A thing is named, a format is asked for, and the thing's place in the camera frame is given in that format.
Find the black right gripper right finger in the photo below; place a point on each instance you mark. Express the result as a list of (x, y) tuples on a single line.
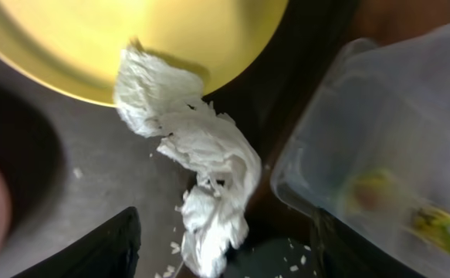
[(340, 252)]

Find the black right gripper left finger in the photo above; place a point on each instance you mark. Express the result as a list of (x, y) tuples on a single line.
[(109, 251)]

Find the yellow green snack wrapper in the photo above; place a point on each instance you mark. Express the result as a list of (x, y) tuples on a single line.
[(379, 192)]

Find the white tissue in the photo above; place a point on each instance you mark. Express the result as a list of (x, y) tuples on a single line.
[(159, 97)]

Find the black plastic tray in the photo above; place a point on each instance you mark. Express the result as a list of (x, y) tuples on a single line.
[(267, 256)]

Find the dark brown serving tray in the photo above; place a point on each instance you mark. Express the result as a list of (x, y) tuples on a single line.
[(77, 164)]

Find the clear plastic container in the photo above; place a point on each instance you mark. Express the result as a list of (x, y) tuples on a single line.
[(378, 107)]

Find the yellow plate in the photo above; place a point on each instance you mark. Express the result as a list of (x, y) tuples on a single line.
[(73, 46)]

